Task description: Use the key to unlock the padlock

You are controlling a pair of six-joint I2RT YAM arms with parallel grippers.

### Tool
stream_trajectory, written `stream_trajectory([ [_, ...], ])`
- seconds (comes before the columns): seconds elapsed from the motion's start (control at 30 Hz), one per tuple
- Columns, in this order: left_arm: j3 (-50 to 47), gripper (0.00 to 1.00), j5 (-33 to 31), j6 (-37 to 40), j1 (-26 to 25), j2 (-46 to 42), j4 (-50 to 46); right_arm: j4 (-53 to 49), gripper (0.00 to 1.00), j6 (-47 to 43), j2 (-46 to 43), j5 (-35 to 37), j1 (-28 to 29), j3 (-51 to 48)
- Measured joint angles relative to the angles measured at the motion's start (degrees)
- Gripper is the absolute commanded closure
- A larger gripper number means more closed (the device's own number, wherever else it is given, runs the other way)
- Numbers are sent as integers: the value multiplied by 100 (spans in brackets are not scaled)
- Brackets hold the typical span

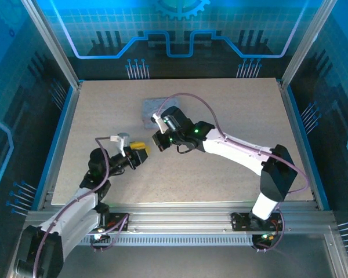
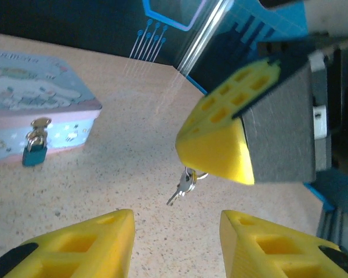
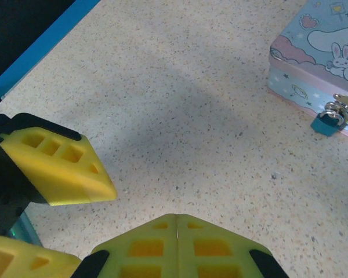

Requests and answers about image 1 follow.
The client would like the cartoon print tin box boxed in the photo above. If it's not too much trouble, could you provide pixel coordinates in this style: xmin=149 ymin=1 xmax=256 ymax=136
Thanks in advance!
xmin=141 ymin=97 xmax=181 ymax=130

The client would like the small circuit board with lights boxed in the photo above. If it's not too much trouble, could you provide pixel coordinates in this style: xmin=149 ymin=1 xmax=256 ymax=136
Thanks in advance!
xmin=253 ymin=231 xmax=279 ymax=247
xmin=90 ymin=230 xmax=111 ymax=243

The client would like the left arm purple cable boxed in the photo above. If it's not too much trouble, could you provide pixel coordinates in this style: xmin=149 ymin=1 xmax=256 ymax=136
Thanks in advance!
xmin=31 ymin=136 xmax=131 ymax=278

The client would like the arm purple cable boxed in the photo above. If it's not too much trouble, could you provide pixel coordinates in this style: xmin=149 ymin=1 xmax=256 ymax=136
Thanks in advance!
xmin=155 ymin=93 xmax=310 ymax=253
xmin=31 ymin=136 xmax=131 ymax=278

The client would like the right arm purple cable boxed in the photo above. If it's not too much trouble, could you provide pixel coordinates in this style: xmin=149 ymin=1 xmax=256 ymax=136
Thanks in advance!
xmin=155 ymin=93 xmax=310 ymax=253

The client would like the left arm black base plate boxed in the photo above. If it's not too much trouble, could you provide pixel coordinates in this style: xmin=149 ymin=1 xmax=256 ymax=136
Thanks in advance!
xmin=100 ymin=213 xmax=131 ymax=232

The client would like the aluminium table side rail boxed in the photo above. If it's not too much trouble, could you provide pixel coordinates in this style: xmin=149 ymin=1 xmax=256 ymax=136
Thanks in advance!
xmin=36 ymin=81 xmax=84 ymax=211
xmin=277 ymin=79 xmax=331 ymax=211

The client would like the aluminium mounting rail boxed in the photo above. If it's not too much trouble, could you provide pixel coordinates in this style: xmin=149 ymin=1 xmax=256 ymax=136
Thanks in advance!
xmin=24 ymin=202 xmax=337 ymax=236

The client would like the slotted grey cable duct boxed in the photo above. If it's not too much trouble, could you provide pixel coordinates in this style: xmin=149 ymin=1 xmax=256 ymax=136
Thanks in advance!
xmin=78 ymin=233 xmax=255 ymax=247

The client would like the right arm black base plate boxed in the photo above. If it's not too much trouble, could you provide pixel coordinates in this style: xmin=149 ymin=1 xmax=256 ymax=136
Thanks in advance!
xmin=230 ymin=211 xmax=288 ymax=232

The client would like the aluminium frame post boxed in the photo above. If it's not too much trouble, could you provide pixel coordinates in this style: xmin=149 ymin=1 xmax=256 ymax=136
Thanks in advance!
xmin=280 ymin=0 xmax=339 ymax=89
xmin=20 ymin=0 xmax=84 ymax=89

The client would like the aluminium lower frame rail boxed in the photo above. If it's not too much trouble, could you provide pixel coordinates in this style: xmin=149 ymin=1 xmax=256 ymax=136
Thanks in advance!
xmin=321 ymin=225 xmax=348 ymax=278

